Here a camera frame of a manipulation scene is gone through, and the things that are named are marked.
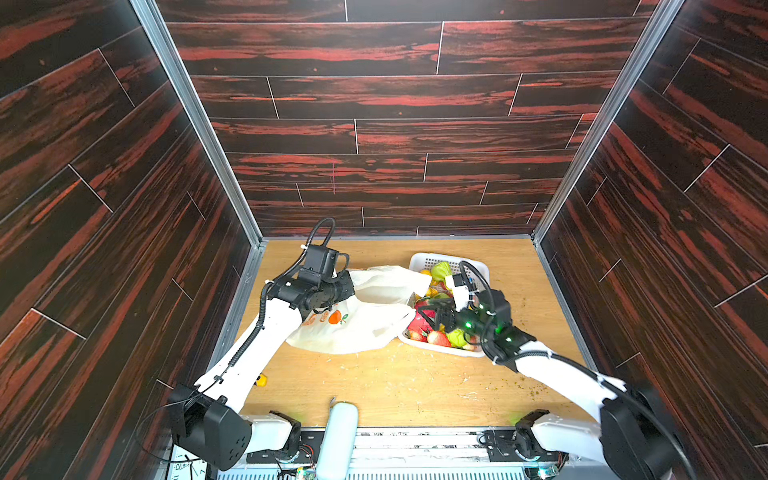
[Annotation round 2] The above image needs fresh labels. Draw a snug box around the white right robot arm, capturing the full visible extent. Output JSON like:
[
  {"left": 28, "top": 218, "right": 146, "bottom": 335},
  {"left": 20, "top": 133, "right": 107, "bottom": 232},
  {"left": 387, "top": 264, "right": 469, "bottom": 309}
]
[{"left": 417, "top": 289, "right": 696, "bottom": 479}]

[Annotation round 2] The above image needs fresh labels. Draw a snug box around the white fruit-print plastic bag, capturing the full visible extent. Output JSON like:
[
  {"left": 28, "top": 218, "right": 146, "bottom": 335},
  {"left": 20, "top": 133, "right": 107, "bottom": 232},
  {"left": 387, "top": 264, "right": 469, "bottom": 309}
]
[{"left": 286, "top": 266, "right": 432, "bottom": 355}]

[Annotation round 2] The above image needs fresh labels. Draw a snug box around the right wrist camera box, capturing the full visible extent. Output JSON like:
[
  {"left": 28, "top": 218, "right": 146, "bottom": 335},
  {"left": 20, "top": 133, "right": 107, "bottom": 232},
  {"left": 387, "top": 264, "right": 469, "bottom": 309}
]
[{"left": 444, "top": 272, "right": 477, "bottom": 312}]

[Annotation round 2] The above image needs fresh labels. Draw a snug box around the red fake dragon fruit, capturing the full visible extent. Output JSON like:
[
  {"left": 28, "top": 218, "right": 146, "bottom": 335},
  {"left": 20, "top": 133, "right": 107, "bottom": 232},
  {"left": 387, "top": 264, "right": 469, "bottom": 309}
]
[{"left": 406, "top": 308, "right": 434, "bottom": 342}]

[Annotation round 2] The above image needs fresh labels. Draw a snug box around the pale green cylinder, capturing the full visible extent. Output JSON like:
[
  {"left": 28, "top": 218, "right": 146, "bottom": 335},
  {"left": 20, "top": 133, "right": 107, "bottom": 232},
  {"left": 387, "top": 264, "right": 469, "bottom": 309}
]
[{"left": 316, "top": 402, "right": 359, "bottom": 480}]

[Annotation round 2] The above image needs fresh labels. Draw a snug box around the white plastic perforated basket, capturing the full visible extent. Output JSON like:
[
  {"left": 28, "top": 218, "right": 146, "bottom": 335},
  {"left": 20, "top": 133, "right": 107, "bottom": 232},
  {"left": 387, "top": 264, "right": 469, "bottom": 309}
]
[{"left": 398, "top": 253, "right": 490, "bottom": 358}]

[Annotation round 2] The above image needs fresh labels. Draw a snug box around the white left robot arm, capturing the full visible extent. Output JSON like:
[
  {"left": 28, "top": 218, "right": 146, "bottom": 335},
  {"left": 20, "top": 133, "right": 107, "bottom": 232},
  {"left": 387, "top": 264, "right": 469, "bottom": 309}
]
[{"left": 168, "top": 271, "right": 355, "bottom": 471}]

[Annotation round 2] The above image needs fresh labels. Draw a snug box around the metal base rail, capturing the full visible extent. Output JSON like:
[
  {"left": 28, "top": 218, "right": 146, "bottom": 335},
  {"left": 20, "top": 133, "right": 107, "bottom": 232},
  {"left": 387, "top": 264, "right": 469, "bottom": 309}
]
[{"left": 209, "top": 427, "right": 601, "bottom": 480}]

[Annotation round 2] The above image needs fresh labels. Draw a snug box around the green fake chayote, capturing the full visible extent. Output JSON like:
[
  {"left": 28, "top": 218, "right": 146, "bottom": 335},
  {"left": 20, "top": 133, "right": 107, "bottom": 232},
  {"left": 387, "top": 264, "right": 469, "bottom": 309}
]
[{"left": 430, "top": 261, "right": 454, "bottom": 284}]

